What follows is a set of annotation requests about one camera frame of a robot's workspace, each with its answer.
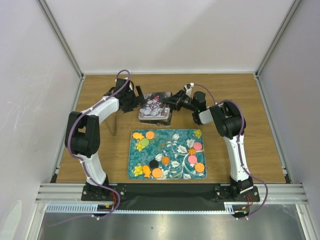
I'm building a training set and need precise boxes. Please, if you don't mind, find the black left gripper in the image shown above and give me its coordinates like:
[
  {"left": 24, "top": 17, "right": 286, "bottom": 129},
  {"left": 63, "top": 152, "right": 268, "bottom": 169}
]
[{"left": 122, "top": 86, "right": 147, "bottom": 114}]

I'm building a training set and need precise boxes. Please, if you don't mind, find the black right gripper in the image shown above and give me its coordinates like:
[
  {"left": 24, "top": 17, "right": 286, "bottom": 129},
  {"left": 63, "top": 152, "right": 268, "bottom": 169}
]
[{"left": 162, "top": 89, "right": 198, "bottom": 112}]

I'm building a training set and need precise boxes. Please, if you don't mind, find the gold tin lid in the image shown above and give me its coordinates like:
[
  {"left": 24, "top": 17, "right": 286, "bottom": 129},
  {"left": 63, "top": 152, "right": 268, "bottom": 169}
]
[{"left": 138, "top": 91, "right": 172, "bottom": 121}]

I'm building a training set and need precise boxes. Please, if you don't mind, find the gold cookie tin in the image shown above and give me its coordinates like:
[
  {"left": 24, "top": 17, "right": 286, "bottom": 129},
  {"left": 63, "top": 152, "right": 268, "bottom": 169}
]
[{"left": 140, "top": 113, "right": 172, "bottom": 127}]

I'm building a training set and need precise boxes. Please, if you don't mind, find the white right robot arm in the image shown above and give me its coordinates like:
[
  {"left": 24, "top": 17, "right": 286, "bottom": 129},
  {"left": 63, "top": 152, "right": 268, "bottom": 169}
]
[{"left": 162, "top": 90, "right": 254, "bottom": 201}]

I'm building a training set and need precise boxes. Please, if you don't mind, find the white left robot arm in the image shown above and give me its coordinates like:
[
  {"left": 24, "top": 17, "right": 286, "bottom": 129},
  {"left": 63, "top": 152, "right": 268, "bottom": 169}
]
[{"left": 64, "top": 78, "right": 146, "bottom": 200}]

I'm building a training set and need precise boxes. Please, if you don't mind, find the orange fish cookie back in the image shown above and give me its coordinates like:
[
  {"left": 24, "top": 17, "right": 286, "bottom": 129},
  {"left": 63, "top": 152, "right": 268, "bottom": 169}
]
[{"left": 132, "top": 132, "right": 145, "bottom": 141}]

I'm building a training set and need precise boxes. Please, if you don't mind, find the orange fish cookie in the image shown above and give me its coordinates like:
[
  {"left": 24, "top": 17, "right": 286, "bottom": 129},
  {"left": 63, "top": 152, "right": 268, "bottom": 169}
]
[
  {"left": 142, "top": 165, "right": 152, "bottom": 178},
  {"left": 132, "top": 132, "right": 145, "bottom": 141}
]

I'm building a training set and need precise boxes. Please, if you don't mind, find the tan round cookie back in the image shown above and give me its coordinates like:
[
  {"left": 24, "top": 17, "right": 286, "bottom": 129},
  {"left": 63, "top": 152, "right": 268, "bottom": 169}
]
[{"left": 145, "top": 131, "right": 155, "bottom": 140}]

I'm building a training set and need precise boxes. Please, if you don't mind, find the green cookie back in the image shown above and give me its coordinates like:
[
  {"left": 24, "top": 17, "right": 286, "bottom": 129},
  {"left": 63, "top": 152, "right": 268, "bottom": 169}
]
[{"left": 139, "top": 138, "right": 150, "bottom": 147}]

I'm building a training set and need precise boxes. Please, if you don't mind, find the pink sandwich cookie upper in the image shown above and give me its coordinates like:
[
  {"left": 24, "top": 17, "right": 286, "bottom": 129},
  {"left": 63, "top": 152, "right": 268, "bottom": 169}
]
[{"left": 193, "top": 142, "right": 203, "bottom": 151}]

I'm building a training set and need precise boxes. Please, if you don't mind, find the pink sandwich cookie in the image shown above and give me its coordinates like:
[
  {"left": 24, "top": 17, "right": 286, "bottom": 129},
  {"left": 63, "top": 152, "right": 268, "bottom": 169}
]
[
  {"left": 188, "top": 155, "right": 198, "bottom": 165},
  {"left": 193, "top": 142, "right": 203, "bottom": 151}
]

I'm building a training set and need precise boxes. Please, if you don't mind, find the blue floral tray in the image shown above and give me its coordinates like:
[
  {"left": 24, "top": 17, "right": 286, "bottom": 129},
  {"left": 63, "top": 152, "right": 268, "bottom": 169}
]
[{"left": 127, "top": 129, "right": 207, "bottom": 180}]

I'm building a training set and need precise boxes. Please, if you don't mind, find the pink sandwich cookie lower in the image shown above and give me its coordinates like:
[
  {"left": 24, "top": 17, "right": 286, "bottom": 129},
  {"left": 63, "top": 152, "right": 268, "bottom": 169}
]
[{"left": 188, "top": 155, "right": 198, "bottom": 165}]

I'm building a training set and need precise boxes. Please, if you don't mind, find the orange fish cookie front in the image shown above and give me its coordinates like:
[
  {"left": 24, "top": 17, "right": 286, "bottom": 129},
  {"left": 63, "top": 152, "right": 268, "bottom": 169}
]
[{"left": 142, "top": 165, "right": 152, "bottom": 178}]

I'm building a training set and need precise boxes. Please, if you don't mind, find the orange round waffle cookie right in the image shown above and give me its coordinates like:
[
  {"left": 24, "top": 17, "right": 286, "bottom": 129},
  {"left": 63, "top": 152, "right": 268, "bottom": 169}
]
[{"left": 194, "top": 162, "right": 205, "bottom": 173}]

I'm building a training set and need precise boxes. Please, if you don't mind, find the orange round cookie front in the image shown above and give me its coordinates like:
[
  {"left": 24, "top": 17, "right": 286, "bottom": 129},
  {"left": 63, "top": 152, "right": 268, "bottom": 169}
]
[{"left": 152, "top": 168, "right": 163, "bottom": 179}]

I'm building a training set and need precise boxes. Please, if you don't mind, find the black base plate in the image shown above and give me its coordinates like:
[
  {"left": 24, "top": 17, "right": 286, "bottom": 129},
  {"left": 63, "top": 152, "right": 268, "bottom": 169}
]
[{"left": 81, "top": 182, "right": 261, "bottom": 212}]

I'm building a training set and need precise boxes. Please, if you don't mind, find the white cable duct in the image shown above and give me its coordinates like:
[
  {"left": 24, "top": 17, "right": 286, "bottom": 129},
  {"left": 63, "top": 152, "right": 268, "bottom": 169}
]
[{"left": 45, "top": 202, "right": 251, "bottom": 215}]

